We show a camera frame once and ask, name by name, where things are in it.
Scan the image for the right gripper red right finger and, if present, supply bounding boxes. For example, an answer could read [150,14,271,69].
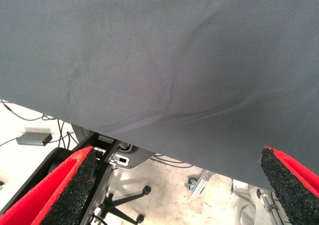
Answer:
[259,146,319,225]

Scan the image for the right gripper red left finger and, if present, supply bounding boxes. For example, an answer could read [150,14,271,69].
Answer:
[0,146,98,225]

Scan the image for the grey adapter box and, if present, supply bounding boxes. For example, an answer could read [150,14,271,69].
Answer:
[15,132,53,147]

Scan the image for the black chair star base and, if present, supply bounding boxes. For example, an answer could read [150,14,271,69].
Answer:
[98,185,153,225]

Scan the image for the aluminium profile with caster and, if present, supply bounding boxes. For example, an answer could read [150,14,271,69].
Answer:
[184,169,215,199]

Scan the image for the dark table cloth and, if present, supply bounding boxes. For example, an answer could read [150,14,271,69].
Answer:
[0,0,319,192]

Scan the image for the black metal frame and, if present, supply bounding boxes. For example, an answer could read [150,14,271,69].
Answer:
[0,131,119,225]

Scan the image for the thin black floor cable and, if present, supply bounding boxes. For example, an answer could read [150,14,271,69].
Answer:
[151,153,194,169]
[0,99,56,121]

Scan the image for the grey metal table bracket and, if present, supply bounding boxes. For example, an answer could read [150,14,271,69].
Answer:
[109,141,156,170]

